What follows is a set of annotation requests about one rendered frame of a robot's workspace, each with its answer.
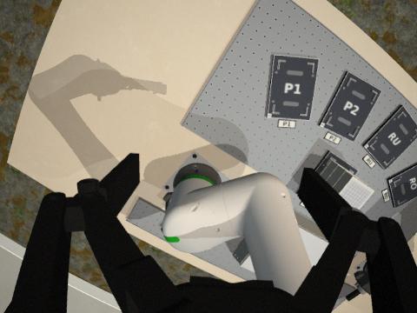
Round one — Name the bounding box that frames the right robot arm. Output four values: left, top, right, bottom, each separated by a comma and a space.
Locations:
345, 262, 371, 302

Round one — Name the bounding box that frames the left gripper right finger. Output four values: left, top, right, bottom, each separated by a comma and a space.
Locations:
281, 167, 417, 313

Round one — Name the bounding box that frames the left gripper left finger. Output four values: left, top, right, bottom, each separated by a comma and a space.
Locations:
4, 153, 202, 313

